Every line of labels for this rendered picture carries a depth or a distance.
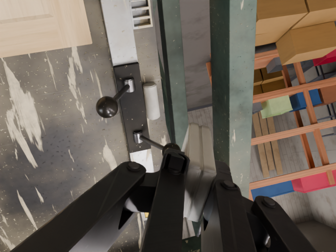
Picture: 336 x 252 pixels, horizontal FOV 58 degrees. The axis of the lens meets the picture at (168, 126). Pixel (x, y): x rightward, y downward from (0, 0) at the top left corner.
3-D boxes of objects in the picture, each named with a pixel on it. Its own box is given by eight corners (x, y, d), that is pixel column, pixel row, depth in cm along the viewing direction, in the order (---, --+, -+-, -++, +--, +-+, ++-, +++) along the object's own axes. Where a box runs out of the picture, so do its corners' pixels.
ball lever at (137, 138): (140, 123, 67) (184, 143, 58) (142, 138, 69) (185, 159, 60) (126, 130, 65) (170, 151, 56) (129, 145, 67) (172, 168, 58)
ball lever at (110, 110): (138, 73, 60) (110, 102, 49) (141, 91, 62) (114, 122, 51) (121, 73, 61) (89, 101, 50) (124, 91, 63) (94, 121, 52)
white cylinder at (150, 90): (158, 113, 71) (154, 80, 67) (161, 118, 68) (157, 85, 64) (146, 115, 70) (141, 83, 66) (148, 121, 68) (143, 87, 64)
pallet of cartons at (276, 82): (235, 67, 610) (243, 97, 602) (287, 55, 611) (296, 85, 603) (228, 78, 689) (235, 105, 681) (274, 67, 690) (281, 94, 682)
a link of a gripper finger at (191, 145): (185, 220, 15) (171, 216, 15) (188, 161, 22) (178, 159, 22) (202, 169, 14) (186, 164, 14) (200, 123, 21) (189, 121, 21)
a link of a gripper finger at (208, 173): (202, 168, 14) (217, 173, 14) (200, 123, 21) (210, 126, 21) (185, 220, 15) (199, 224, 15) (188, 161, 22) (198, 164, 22)
